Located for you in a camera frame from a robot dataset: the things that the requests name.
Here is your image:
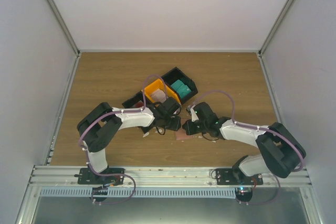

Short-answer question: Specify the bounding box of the teal card stack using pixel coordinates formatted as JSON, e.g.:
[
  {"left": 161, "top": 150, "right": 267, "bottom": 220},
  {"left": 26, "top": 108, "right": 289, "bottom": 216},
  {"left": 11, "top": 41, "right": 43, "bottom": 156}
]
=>
[{"left": 171, "top": 80, "right": 191, "bottom": 99}]

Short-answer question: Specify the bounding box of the yellow plastic bin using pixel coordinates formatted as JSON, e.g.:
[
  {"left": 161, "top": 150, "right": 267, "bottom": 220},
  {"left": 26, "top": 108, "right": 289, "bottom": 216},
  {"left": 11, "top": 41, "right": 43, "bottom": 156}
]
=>
[{"left": 142, "top": 79, "right": 181, "bottom": 105}]

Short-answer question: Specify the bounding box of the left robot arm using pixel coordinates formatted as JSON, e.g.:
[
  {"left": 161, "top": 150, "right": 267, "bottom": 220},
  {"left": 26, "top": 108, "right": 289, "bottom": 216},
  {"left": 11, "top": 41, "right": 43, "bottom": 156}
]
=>
[{"left": 77, "top": 97, "right": 181, "bottom": 184}]

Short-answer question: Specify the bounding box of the slotted cable duct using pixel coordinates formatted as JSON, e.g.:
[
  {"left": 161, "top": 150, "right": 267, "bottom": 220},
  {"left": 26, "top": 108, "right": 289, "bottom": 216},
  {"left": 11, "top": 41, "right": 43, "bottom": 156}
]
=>
[{"left": 40, "top": 187, "right": 236, "bottom": 199}]

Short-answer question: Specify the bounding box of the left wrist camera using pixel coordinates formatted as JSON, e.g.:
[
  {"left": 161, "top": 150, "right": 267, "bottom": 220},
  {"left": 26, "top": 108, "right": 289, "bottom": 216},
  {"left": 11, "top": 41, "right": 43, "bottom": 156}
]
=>
[{"left": 173, "top": 108, "right": 181, "bottom": 116}]

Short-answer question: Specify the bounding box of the black bin with teal cards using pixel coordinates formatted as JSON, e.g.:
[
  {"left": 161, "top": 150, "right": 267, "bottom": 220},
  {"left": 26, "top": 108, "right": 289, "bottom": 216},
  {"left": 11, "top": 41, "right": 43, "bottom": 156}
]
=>
[{"left": 161, "top": 67, "right": 198, "bottom": 104}]

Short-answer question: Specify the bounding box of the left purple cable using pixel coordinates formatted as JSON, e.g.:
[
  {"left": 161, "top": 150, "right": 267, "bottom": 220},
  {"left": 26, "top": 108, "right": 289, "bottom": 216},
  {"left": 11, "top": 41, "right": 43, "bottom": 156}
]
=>
[{"left": 78, "top": 74, "right": 169, "bottom": 174}]

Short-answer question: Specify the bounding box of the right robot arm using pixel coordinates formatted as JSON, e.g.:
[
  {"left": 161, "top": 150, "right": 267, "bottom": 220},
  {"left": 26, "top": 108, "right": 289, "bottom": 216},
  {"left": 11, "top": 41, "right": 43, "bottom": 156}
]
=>
[{"left": 182, "top": 102, "right": 307, "bottom": 185}]

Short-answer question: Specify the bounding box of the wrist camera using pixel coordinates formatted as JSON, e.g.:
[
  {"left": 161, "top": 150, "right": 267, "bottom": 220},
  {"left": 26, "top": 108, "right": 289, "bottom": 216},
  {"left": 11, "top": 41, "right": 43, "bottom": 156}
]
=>
[
  {"left": 173, "top": 108, "right": 181, "bottom": 116},
  {"left": 190, "top": 106, "right": 199, "bottom": 122}
]

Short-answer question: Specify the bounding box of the black bin with red cards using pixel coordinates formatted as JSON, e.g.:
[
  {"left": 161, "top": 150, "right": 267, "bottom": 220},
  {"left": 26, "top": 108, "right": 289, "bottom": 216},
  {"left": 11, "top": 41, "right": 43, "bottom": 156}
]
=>
[{"left": 122, "top": 90, "right": 158, "bottom": 135}]

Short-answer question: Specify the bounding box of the pink leather card holder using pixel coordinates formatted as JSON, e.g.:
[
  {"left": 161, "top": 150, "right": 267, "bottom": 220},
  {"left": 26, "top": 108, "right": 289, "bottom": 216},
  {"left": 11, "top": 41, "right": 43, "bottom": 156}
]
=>
[{"left": 175, "top": 131, "right": 202, "bottom": 141}]

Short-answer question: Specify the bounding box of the aluminium mounting rail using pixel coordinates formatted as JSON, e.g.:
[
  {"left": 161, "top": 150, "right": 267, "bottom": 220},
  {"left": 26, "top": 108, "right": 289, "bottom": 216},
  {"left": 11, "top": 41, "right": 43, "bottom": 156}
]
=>
[{"left": 28, "top": 166, "right": 312, "bottom": 187}]

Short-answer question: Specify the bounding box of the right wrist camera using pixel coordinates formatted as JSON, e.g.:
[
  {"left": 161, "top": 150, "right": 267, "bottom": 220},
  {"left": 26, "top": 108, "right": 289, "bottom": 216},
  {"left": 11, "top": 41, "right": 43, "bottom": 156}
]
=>
[{"left": 190, "top": 106, "right": 199, "bottom": 122}]

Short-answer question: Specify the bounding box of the purple cable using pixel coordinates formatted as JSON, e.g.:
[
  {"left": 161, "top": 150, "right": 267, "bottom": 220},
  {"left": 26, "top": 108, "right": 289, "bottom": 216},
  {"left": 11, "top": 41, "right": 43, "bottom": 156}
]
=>
[
  {"left": 78, "top": 74, "right": 169, "bottom": 174},
  {"left": 188, "top": 90, "right": 307, "bottom": 173}
]

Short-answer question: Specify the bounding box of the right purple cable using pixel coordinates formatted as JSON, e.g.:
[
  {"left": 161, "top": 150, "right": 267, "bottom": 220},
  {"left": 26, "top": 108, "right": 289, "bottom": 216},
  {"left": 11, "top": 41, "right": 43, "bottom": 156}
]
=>
[{"left": 188, "top": 90, "right": 307, "bottom": 173}]

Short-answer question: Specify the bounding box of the white patterned card stack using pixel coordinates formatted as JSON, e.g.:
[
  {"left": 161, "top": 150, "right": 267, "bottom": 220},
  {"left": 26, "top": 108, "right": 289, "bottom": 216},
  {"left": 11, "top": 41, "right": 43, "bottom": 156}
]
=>
[{"left": 150, "top": 89, "right": 167, "bottom": 103}]

